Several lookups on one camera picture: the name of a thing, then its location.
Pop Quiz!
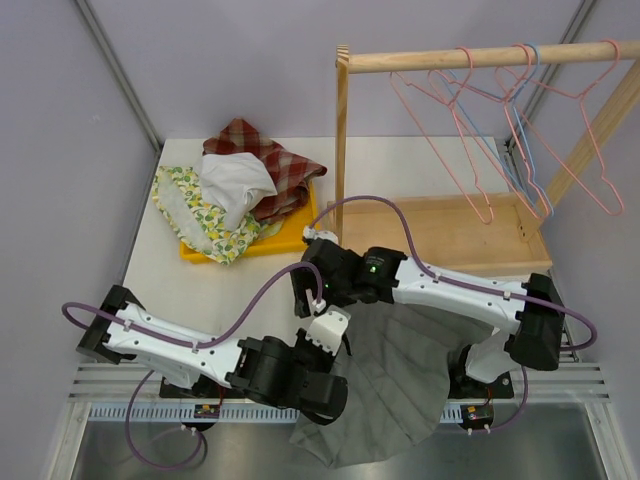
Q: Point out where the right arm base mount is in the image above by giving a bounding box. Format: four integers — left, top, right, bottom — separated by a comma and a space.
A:
448, 344, 519, 400

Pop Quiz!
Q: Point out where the grey skirt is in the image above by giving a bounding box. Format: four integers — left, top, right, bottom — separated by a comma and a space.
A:
289, 302, 493, 468

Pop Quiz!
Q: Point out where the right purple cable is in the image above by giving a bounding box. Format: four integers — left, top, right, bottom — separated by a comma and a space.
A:
309, 194, 600, 362

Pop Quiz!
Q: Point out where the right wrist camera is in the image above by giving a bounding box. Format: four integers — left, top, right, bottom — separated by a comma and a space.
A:
303, 226, 339, 245

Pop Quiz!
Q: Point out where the yellow plastic tray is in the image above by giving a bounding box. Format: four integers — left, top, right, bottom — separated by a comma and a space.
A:
178, 183, 318, 264

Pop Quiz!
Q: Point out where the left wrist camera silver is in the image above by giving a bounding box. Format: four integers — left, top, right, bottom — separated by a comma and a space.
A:
305, 306, 351, 357

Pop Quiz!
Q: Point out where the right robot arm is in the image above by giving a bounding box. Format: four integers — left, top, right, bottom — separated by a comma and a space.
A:
290, 238, 564, 400

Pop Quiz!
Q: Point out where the lemon print skirt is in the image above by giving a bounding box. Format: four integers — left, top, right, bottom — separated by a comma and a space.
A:
151, 166, 262, 265

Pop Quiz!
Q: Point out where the red plaid skirt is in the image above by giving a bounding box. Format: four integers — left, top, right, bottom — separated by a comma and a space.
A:
203, 117, 328, 224

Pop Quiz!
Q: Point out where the aluminium rail frame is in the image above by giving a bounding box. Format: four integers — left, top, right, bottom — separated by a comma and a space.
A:
69, 272, 621, 426

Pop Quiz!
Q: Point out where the white skirt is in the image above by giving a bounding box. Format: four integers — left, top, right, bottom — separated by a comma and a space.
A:
194, 152, 277, 231

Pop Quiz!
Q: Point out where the blue hanger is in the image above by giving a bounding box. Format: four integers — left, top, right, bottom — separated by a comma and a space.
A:
442, 43, 554, 220

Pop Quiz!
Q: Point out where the wooden clothes rack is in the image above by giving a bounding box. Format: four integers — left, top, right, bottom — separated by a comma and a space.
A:
325, 40, 639, 277

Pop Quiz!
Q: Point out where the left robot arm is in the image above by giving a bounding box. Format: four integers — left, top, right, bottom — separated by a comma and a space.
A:
76, 285, 350, 426

